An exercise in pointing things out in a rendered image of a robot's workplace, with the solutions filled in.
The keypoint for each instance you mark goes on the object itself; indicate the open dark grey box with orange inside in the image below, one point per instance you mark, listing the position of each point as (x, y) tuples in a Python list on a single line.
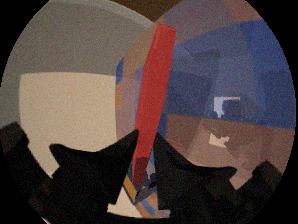
[(137, 193)]

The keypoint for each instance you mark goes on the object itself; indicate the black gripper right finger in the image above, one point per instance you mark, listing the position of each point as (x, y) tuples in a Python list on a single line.
[(177, 177)]

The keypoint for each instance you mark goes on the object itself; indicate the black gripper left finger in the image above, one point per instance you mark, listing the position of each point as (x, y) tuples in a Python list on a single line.
[(106, 168)]

